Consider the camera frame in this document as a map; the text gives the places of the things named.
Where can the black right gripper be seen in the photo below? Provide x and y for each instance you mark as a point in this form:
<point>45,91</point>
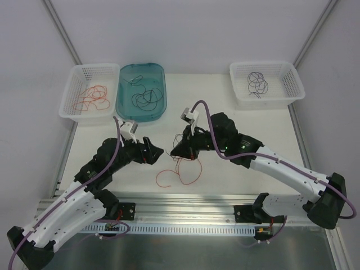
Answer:
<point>190,145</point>

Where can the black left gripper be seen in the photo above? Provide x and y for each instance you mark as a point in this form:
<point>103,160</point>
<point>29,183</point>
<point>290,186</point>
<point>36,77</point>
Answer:
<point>145,153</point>

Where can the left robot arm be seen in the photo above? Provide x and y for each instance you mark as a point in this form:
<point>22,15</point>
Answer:
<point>85,201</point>

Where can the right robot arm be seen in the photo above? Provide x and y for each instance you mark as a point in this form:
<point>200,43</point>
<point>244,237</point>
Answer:
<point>320,198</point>

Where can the teal transparent plastic tub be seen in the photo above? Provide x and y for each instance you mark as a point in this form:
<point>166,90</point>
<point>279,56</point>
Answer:
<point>142,94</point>

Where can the white plastic basket right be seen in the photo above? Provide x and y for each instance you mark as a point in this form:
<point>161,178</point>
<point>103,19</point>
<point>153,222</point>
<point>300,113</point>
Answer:
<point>265,85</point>

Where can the white plastic basket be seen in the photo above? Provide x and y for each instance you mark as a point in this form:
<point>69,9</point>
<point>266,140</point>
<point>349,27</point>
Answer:
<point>265,85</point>
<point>90,93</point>

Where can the white plastic basket left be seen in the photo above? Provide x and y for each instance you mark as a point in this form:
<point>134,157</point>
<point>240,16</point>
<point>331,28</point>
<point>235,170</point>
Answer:
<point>90,93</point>

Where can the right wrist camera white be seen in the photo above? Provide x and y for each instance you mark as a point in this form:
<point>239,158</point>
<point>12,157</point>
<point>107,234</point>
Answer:
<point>190,117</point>

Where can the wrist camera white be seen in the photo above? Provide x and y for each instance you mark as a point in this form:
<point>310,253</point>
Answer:
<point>127,131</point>
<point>190,117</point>

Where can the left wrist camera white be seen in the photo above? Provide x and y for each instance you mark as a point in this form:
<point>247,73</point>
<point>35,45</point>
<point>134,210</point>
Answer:
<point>127,131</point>

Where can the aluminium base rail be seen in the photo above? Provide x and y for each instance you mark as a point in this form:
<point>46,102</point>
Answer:
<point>184,208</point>

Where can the white slotted cable duct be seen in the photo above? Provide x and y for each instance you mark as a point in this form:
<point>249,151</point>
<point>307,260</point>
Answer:
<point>172,229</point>

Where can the aluminium frame post right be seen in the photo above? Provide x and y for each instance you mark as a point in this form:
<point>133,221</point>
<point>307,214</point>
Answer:
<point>324,16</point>

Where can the aluminium frame post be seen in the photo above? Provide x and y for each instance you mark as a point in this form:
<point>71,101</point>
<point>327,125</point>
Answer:
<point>53,15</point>
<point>324,16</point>

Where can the aluminium frame post left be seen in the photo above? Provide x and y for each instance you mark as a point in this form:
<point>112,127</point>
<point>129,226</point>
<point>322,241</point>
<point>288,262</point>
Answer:
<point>53,15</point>

